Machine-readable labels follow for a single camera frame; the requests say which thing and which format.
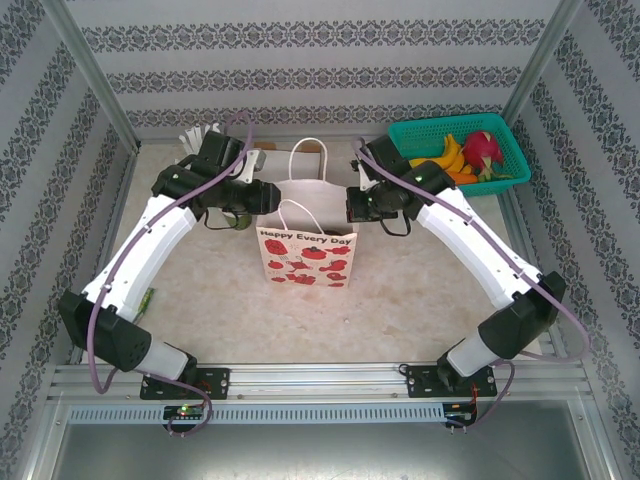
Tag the aluminium frame post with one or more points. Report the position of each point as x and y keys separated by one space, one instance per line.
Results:
x=541 y=60
x=89 y=65

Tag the red white paper gift bag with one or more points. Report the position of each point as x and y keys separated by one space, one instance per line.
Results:
x=305 y=260

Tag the small circuit board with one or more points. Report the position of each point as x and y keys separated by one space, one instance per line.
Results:
x=185 y=411
x=460 y=417

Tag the green yellow snack packet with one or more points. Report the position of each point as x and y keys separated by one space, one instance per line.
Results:
x=146 y=302

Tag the yellow banana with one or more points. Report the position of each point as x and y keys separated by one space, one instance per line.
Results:
x=457 y=162
x=450 y=150

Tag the orange carrot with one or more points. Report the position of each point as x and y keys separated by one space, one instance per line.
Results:
x=465 y=177

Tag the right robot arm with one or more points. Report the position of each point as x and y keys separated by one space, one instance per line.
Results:
x=475 y=245

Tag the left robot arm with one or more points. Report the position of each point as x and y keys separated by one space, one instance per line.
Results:
x=140 y=250

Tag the pink dragon fruit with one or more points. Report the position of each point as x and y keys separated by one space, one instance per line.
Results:
x=482 y=147

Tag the aluminium mounting rail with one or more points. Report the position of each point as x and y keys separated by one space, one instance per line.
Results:
x=320 y=380

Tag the teal plastic basket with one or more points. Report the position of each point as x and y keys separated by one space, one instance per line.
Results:
x=420 y=132

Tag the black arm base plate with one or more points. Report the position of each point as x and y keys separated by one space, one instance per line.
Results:
x=417 y=382
x=220 y=385

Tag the kraft cardboard napkin box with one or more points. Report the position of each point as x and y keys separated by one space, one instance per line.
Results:
x=265 y=146

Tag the grey sheet metal panel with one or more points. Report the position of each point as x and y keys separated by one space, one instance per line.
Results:
x=320 y=455

